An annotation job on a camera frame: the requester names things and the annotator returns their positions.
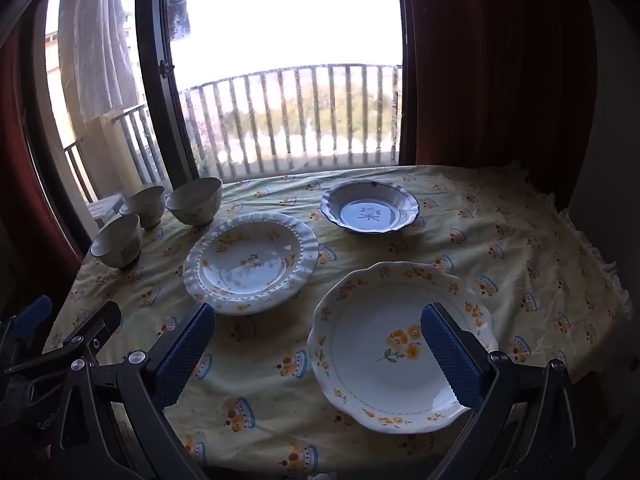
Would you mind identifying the scalloped yellow flower plate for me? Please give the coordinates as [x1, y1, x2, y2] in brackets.
[307, 261, 498, 434]

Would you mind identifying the near floral ceramic bowl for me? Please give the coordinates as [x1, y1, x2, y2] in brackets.
[90, 214, 142, 269]

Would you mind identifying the blue rimmed deep plate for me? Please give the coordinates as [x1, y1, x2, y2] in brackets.
[320, 179, 420, 235]

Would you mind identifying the white hanging laundry cloth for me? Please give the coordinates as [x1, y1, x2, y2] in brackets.
[58, 0, 138, 122]

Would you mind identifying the red curtain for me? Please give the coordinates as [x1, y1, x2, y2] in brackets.
[1, 30, 81, 274]

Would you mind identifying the middle floral ceramic bowl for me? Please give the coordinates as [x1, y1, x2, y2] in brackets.
[119, 185, 165, 230]

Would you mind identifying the beaded rim flower plate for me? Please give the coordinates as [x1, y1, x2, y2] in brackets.
[183, 212, 319, 316]

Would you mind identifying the balcony metal railing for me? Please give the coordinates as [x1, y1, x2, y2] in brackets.
[62, 63, 405, 201]

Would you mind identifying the dark window frame post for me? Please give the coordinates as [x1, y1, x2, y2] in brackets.
[136, 0, 198, 188]

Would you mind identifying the large floral ceramic bowl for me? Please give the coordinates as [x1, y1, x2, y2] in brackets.
[166, 177, 224, 226]

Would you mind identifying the white plastic balcony crate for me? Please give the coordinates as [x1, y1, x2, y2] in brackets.
[88, 193, 125, 229]

